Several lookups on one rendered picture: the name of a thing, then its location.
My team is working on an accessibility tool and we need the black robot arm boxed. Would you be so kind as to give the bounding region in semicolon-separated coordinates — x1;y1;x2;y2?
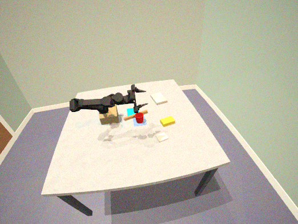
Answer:
69;90;135;114

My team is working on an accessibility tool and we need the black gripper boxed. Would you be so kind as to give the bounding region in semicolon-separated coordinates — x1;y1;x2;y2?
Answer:
124;85;148;113

